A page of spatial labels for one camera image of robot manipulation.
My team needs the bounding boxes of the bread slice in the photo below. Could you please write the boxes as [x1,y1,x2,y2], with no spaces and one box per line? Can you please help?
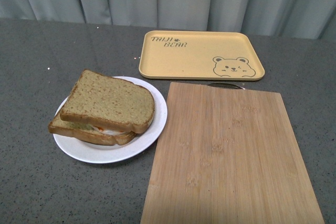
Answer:
[48,112,136,146]
[60,69,155,134]

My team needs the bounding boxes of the white round plate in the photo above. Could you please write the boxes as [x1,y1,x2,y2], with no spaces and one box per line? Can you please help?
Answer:
[53,76,167,164]

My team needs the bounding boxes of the yellow bear tray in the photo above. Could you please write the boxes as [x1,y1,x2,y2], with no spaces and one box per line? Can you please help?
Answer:
[139,30,265,81]

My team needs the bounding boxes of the fried egg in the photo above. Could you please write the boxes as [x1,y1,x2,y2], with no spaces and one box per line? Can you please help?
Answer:
[92,126,129,136]

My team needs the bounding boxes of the wooden cutting board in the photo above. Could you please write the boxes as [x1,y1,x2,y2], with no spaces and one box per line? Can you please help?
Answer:
[141,82,324,223]

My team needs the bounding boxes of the grey curtain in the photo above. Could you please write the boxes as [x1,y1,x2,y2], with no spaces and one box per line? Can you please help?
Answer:
[1,0,335,41]

